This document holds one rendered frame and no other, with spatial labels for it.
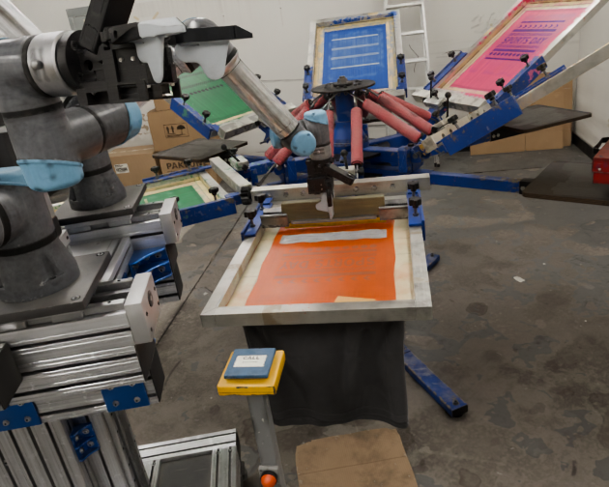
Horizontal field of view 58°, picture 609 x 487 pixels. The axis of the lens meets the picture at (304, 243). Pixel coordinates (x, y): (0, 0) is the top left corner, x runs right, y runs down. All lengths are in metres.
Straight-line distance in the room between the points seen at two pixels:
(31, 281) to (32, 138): 0.38
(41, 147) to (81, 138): 0.06
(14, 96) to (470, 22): 5.39
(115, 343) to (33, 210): 0.29
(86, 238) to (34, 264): 0.51
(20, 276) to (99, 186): 0.50
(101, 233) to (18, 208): 0.54
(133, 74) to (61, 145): 0.18
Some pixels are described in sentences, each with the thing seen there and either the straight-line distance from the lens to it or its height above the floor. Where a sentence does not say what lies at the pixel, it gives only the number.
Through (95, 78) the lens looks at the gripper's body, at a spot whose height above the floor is 1.64.
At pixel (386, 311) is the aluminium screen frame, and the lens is 1.34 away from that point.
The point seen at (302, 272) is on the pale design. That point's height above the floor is 0.95.
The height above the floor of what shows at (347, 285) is 0.95.
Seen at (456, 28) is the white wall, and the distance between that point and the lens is 5.92.
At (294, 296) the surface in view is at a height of 0.95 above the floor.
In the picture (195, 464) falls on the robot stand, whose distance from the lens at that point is 2.17.
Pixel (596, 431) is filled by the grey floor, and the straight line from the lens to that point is 2.54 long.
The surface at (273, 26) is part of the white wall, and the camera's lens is 5.99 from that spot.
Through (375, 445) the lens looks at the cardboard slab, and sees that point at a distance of 2.36.
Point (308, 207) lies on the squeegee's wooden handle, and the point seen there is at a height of 1.04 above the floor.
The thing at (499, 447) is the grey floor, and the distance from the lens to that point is 2.40.
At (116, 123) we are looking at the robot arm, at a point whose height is 1.56.
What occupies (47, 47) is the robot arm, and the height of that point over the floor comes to 1.68.
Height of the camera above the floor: 1.69
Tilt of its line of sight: 24 degrees down
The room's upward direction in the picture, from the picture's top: 8 degrees counter-clockwise
